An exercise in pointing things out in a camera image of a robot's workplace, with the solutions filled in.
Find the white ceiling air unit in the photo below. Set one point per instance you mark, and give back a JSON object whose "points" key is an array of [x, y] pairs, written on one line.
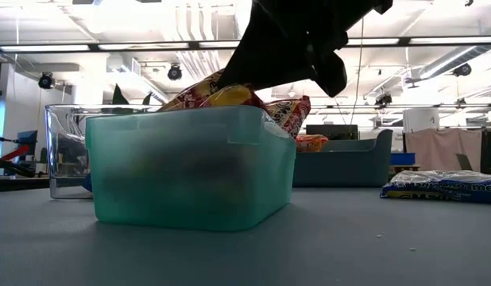
{"points": [[124, 63]]}

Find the red slanted bar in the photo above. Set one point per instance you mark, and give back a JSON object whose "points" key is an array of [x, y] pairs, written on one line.
{"points": [[15, 153]]}

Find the snake plant in white pot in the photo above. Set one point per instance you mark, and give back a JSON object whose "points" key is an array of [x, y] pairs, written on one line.
{"points": [[118, 97]]}

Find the beige cloth cover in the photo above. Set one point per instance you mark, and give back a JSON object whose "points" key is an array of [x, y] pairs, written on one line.
{"points": [[440, 151]]}

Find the blue computer monitor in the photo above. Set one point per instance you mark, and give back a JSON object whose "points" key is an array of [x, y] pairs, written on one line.
{"points": [[29, 139]]}

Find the small black ceiling device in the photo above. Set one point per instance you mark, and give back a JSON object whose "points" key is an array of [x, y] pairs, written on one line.
{"points": [[383, 99]]}

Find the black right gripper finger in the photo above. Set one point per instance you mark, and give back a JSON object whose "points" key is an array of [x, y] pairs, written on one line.
{"points": [[261, 55]]}

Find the blue storage box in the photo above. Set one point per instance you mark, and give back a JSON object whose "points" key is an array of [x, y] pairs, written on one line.
{"points": [[402, 159]]}

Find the clear plastic bin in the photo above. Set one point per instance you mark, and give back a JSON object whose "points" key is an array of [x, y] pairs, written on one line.
{"points": [[63, 159]]}

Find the black aluminium table frame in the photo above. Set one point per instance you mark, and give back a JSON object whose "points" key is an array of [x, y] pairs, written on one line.
{"points": [[19, 184]]}

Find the white LED light strip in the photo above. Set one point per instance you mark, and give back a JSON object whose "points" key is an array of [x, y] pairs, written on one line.
{"points": [[452, 39], [43, 47], [372, 41], [231, 43], [142, 46]]}

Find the black overhead crossbar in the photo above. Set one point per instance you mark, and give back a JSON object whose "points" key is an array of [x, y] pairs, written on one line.
{"points": [[404, 40]]}

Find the black slanted bar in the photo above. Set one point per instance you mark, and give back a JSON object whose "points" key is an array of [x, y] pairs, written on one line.
{"points": [[15, 167]]}

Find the grey-blue table mat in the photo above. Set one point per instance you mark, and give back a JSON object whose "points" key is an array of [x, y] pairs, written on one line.
{"points": [[110, 254]]}

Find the teal translucent plastic bin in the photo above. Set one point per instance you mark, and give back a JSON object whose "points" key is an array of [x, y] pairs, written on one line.
{"points": [[190, 178]]}

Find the red Maruchan noodle pack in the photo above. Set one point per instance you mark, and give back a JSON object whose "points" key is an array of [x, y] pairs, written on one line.
{"points": [[229, 97], [289, 115]]}

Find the grey-blue plastic bin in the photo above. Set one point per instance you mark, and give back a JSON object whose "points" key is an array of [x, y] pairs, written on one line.
{"points": [[349, 171]]}

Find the silver slanted ceiling duct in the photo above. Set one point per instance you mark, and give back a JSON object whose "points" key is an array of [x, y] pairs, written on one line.
{"points": [[460, 59]]}

